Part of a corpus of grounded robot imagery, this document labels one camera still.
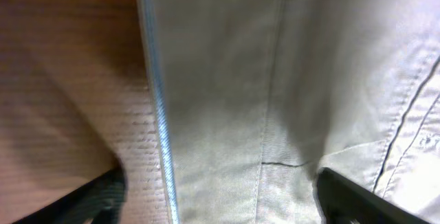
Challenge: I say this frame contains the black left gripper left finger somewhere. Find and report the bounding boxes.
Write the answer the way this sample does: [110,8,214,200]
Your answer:
[13,167,127,224]

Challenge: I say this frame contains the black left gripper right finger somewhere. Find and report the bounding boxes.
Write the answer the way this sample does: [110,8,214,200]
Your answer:
[316,168,433,224]

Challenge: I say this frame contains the khaki shorts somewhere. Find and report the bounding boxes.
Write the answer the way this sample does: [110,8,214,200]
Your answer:
[138,0,439,223]

